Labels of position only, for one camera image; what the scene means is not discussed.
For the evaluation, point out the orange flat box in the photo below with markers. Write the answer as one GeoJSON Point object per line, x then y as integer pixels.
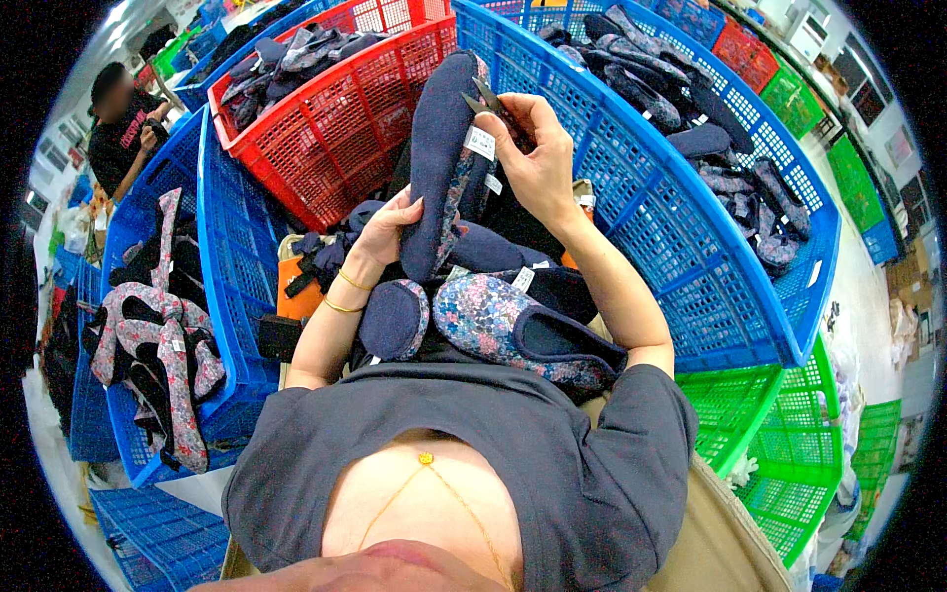
{"type": "Point", "coordinates": [296, 288]}

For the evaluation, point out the navy sole slipper with tag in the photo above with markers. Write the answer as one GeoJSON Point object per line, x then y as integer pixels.
{"type": "Point", "coordinates": [436, 163]}

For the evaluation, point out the floral slipper with navy lining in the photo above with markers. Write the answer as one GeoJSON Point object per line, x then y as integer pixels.
{"type": "Point", "coordinates": [503, 325]}

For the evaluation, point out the blue basket with dark slippers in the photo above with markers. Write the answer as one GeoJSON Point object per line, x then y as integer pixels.
{"type": "Point", "coordinates": [214, 52]}

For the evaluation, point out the small green plastic basket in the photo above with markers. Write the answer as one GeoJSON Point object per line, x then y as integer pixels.
{"type": "Point", "coordinates": [791, 100]}

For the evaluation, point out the navy slipper lying flat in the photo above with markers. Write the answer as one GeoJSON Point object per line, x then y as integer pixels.
{"type": "Point", "coordinates": [496, 251]}

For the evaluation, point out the person's left hand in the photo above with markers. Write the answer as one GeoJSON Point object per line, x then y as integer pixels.
{"type": "Point", "coordinates": [381, 237]}

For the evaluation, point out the red plastic basket with slippers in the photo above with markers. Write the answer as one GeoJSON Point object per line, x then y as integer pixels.
{"type": "Point", "coordinates": [333, 133]}

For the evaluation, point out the stack of green plastic baskets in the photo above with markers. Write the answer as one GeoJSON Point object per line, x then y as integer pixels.
{"type": "Point", "coordinates": [791, 459]}

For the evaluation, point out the thin gold bangle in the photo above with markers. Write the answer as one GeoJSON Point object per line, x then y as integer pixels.
{"type": "Point", "coordinates": [353, 282]}
{"type": "Point", "coordinates": [340, 306]}

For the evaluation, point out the metal thread snips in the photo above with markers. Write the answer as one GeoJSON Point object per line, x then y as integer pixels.
{"type": "Point", "coordinates": [484, 100]}

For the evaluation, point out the narrow green plastic basket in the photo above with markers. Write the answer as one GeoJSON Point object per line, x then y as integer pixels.
{"type": "Point", "coordinates": [877, 451]}

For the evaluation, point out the black small box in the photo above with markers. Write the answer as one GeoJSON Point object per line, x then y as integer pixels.
{"type": "Point", "coordinates": [280, 338]}

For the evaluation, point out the tall green plastic basket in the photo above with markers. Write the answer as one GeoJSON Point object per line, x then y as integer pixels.
{"type": "Point", "coordinates": [854, 181]}

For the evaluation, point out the stack of blue baskets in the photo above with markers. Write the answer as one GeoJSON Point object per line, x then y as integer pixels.
{"type": "Point", "coordinates": [89, 370]}

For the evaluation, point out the person's legs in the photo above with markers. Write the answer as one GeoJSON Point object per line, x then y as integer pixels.
{"type": "Point", "coordinates": [710, 540]}

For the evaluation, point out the person's body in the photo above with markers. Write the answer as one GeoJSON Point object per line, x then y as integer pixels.
{"type": "Point", "coordinates": [518, 459]}

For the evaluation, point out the person's right hand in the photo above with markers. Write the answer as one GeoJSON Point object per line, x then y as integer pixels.
{"type": "Point", "coordinates": [540, 174]}

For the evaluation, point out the empty blue plastic basket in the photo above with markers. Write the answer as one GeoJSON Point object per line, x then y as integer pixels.
{"type": "Point", "coordinates": [163, 536]}

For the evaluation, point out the small navy sole slipper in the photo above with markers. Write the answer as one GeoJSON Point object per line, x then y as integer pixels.
{"type": "Point", "coordinates": [392, 322]}

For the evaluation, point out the blue basket with floral uppers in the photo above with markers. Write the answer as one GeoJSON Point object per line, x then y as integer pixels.
{"type": "Point", "coordinates": [222, 296]}

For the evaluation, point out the large blue basket with slippers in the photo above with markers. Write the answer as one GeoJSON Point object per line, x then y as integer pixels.
{"type": "Point", "coordinates": [666, 222]}

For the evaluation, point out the small red plastic basket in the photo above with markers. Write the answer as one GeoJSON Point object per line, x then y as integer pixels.
{"type": "Point", "coordinates": [743, 52]}

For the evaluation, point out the person's left fingers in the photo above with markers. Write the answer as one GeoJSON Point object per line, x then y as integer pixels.
{"type": "Point", "coordinates": [403, 207]}

